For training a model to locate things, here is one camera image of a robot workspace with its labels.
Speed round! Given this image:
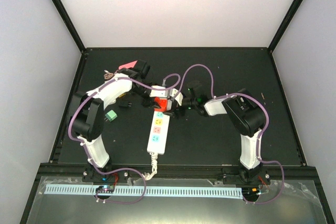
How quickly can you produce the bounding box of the red cube socket adapter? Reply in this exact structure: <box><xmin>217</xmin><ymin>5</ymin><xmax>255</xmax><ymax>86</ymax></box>
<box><xmin>154</xmin><ymin>97</ymin><xmax>168</xmax><ymax>112</ymax></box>

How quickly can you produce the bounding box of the white power strip cord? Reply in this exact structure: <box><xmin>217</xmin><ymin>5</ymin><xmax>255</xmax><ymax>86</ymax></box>
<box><xmin>143</xmin><ymin>151</ymin><xmax>159</xmax><ymax>182</ymax></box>

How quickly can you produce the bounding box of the pink triangular power strip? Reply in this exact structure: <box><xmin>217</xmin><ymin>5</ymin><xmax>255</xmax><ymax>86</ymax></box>
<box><xmin>118</xmin><ymin>60</ymin><xmax>137</xmax><ymax>70</ymax></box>

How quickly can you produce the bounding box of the green white plug adapter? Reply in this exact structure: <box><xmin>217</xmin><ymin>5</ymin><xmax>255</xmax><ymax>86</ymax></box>
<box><xmin>104</xmin><ymin>110</ymin><xmax>118</xmax><ymax>122</ymax></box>

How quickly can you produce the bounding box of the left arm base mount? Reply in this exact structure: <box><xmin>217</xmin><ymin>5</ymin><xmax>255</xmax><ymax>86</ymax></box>
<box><xmin>80</xmin><ymin>165</ymin><xmax>130</xmax><ymax>184</ymax></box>

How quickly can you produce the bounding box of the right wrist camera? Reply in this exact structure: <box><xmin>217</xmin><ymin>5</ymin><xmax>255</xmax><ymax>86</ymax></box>
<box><xmin>169</xmin><ymin>88</ymin><xmax>184</xmax><ymax>106</ymax></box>

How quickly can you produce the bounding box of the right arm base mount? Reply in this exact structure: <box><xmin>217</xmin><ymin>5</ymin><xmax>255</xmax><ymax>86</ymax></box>
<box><xmin>220</xmin><ymin>166</ymin><xmax>270</xmax><ymax>185</ymax></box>

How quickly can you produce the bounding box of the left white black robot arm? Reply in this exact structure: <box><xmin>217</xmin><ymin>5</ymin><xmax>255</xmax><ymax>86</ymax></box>
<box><xmin>68</xmin><ymin>60</ymin><xmax>153</xmax><ymax>182</ymax></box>

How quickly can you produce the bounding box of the white slotted cable duct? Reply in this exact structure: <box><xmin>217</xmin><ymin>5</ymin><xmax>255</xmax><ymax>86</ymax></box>
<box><xmin>44</xmin><ymin>184</ymin><xmax>243</xmax><ymax>199</ymax></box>

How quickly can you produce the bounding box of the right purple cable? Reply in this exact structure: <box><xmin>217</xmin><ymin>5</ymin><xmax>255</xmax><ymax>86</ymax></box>
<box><xmin>178</xmin><ymin>63</ymin><xmax>286</xmax><ymax>205</ymax></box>

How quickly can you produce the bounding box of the white long power strip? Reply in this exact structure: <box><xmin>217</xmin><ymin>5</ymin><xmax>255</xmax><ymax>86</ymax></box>
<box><xmin>147</xmin><ymin>111</ymin><xmax>170</xmax><ymax>155</ymax></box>

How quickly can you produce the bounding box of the purple cable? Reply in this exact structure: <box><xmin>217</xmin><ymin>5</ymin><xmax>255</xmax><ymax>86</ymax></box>
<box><xmin>178</xmin><ymin>63</ymin><xmax>286</xmax><ymax>205</ymax></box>
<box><xmin>68</xmin><ymin>73</ymin><xmax>181</xmax><ymax>204</ymax></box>

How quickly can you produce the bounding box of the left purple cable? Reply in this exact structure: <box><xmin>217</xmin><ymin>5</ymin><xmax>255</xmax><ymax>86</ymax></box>
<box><xmin>68</xmin><ymin>73</ymin><xmax>181</xmax><ymax>204</ymax></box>

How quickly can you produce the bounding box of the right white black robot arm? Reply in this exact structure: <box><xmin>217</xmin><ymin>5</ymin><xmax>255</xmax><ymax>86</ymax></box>
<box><xmin>160</xmin><ymin>81</ymin><xmax>268</xmax><ymax>184</ymax></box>

